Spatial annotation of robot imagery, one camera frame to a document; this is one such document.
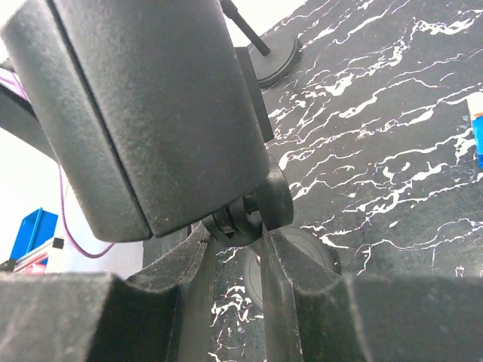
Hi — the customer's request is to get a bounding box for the blue white small block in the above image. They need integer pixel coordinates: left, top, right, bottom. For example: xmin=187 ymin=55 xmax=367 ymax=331
xmin=466 ymin=91 xmax=483 ymax=169

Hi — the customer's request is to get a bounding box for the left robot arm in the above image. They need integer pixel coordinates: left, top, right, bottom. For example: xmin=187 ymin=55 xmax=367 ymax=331
xmin=1 ymin=60 xmax=57 ymax=161

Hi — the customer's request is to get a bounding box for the round base microphone stand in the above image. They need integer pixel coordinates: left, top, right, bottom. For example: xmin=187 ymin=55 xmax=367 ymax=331
xmin=0 ymin=0 xmax=343 ymax=314

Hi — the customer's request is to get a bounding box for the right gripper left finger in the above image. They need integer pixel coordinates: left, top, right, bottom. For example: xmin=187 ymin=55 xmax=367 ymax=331
xmin=112 ymin=225 xmax=214 ymax=361

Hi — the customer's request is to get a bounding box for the black marble pattern mat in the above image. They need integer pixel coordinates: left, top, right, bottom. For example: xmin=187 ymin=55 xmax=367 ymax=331
xmin=143 ymin=0 xmax=483 ymax=362

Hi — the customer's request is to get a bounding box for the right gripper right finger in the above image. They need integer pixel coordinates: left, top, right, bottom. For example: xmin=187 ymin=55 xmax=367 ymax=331
xmin=260 ymin=230 xmax=355 ymax=361

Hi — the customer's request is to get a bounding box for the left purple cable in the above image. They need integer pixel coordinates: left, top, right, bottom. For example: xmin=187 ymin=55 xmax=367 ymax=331
xmin=0 ymin=71 xmax=114 ymax=259

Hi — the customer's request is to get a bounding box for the blue storage bin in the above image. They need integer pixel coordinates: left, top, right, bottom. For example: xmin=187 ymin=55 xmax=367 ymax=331
xmin=10 ymin=208 xmax=58 ymax=260

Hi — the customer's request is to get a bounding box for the orange microphone stand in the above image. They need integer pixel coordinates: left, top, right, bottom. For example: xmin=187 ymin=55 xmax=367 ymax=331
xmin=220 ymin=0 xmax=301 ymax=87

